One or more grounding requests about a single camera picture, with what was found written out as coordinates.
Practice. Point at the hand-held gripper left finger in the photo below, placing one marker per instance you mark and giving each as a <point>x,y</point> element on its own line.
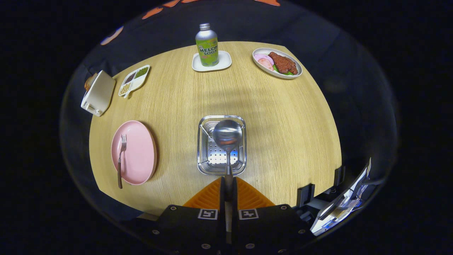
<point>191,226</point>

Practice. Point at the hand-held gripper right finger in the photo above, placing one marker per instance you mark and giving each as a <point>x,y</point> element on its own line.
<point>265,226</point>

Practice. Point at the square metal drainer basket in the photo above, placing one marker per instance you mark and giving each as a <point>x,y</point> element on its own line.
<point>212,160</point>

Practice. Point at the pink plate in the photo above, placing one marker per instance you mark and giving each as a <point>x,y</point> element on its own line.
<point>139,152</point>

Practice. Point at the white divided bean dish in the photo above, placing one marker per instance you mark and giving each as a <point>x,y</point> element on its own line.
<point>138,81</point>

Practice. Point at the white oval plate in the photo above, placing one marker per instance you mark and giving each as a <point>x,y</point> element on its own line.
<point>261,69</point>

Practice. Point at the green lettuce leaf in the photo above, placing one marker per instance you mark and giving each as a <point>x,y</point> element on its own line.
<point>276,69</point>

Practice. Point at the white toaster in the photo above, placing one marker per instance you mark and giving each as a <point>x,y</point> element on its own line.
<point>101,92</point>

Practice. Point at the brown meat steak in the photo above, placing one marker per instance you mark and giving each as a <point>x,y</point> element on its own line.
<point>283,63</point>

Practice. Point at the white square coaster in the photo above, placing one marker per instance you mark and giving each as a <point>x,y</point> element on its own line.
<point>223,64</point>

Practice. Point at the pink ham slices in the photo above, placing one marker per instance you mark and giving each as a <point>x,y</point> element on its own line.
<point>264,60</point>

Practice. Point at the toasted bread slice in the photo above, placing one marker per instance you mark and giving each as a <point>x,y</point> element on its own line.
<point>89,82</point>

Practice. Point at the green soda bottle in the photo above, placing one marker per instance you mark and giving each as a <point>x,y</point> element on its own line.
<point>207,49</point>

